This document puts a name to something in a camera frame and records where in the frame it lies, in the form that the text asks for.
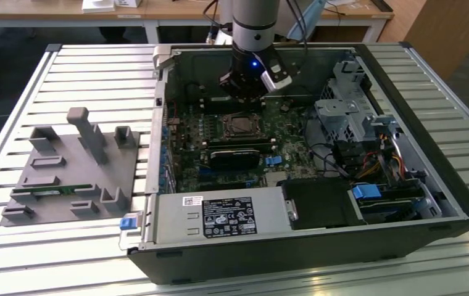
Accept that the silver green CPU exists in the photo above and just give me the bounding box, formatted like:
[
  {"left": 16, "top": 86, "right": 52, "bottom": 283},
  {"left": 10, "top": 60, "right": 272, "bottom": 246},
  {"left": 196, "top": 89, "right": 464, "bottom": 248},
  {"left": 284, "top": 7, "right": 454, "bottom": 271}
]
[{"left": 231, "top": 118, "right": 256, "bottom": 133}]

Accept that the black grey PC case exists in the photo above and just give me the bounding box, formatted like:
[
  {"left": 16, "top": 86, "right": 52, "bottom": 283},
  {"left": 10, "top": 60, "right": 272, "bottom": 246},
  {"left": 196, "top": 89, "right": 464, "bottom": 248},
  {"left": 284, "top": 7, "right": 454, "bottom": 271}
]
[{"left": 126, "top": 42, "right": 469, "bottom": 286}]

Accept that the grey parts rack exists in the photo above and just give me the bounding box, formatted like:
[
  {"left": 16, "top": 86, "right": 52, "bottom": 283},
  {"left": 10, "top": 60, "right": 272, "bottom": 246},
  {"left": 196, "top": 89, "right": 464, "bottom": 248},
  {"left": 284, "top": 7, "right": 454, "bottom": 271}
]
[{"left": 2, "top": 107, "right": 143, "bottom": 228}]

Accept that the yellow power wire bundle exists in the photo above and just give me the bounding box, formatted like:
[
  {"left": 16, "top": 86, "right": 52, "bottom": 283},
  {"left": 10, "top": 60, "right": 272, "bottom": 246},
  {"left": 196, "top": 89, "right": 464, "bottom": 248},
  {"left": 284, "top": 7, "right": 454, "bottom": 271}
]
[{"left": 356, "top": 147, "right": 408, "bottom": 183}]

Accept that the wooden cabinet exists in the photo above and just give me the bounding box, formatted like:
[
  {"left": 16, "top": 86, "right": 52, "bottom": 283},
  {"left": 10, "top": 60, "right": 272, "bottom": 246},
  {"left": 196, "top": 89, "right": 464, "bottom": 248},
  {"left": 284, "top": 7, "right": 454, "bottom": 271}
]
[{"left": 378, "top": 0, "right": 469, "bottom": 81}]

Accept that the metal socket cover frame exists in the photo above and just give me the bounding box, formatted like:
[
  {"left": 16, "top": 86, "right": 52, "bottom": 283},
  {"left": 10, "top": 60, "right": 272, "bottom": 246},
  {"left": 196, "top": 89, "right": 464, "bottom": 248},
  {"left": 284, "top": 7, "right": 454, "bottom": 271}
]
[{"left": 222, "top": 113, "right": 263, "bottom": 138}]

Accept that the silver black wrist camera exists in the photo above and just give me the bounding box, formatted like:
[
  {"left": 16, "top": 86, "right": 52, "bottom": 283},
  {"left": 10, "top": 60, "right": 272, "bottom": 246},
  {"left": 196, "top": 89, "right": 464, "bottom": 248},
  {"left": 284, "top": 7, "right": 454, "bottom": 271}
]
[{"left": 255, "top": 51, "right": 304, "bottom": 93}]

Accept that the wooden desk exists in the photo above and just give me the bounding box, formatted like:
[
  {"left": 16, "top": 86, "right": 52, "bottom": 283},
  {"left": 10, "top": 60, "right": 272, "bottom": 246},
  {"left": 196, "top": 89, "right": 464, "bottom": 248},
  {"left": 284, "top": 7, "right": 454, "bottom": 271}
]
[{"left": 0, "top": 0, "right": 396, "bottom": 44}]

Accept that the CPU socket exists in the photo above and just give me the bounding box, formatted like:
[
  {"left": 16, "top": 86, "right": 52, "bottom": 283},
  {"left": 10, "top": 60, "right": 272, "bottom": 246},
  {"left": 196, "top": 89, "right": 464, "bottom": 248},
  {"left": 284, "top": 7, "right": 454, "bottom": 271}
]
[{"left": 216, "top": 111, "right": 266, "bottom": 141}]

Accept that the silver finned heatsink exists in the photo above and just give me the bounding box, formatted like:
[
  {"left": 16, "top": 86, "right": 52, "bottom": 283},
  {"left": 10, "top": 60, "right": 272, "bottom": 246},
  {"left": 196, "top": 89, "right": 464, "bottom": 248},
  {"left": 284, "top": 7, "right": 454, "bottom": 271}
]
[{"left": 266, "top": 171, "right": 290, "bottom": 186}]

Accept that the green RAM stick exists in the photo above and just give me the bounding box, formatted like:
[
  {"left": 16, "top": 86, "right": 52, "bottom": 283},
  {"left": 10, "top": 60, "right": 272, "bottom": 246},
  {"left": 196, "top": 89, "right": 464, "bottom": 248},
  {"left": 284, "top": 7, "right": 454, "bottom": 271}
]
[{"left": 31, "top": 184, "right": 96, "bottom": 197}]

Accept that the graphics card with barcode label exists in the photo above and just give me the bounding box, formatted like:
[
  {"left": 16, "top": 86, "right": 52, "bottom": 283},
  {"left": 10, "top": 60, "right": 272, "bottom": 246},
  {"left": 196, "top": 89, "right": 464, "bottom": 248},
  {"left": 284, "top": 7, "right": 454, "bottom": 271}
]
[{"left": 208, "top": 149, "right": 260, "bottom": 171}]

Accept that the silver power supply unit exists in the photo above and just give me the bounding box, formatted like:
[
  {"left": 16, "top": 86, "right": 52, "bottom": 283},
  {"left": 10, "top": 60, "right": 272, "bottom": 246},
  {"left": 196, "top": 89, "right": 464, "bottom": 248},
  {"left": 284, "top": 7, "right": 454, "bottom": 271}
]
[{"left": 152, "top": 186, "right": 298, "bottom": 245}]

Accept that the green motherboard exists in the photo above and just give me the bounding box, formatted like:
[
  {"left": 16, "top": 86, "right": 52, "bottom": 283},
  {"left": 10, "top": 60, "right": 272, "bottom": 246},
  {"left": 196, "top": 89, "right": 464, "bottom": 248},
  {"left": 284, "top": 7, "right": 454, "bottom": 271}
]
[{"left": 164, "top": 94, "right": 346, "bottom": 194}]

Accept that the white cardboard box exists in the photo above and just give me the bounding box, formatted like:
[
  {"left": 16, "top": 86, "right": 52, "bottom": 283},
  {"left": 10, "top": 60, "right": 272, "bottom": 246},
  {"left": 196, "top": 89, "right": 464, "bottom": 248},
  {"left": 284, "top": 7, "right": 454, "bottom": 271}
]
[{"left": 82, "top": 0, "right": 118, "bottom": 14}]

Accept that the grey case handle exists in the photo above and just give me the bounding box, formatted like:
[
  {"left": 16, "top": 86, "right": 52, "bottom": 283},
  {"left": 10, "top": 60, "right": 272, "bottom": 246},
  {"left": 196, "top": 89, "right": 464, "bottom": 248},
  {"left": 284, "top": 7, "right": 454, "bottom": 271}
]
[{"left": 152, "top": 46, "right": 178, "bottom": 70}]

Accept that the black plastic shroud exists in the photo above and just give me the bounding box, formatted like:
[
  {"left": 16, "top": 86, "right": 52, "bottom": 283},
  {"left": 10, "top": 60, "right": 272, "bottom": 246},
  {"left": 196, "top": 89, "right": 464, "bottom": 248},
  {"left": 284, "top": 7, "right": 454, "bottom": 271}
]
[{"left": 282, "top": 178, "right": 363, "bottom": 231}]

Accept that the blue disk carrier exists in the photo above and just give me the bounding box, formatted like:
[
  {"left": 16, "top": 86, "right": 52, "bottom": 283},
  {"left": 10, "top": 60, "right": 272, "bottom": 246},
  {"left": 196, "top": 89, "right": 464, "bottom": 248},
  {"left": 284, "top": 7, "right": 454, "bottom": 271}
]
[{"left": 352, "top": 184, "right": 383, "bottom": 202}]

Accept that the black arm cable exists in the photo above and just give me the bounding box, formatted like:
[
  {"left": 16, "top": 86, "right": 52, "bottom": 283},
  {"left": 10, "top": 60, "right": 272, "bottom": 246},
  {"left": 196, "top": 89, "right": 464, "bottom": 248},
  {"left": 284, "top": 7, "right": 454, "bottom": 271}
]
[{"left": 202, "top": 0, "right": 315, "bottom": 68}]

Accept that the black power supply label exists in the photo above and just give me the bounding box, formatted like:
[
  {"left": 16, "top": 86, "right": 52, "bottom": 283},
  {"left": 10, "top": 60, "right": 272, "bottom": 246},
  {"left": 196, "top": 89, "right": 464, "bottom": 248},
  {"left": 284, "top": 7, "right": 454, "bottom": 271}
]
[{"left": 202, "top": 197, "right": 258, "bottom": 239}]

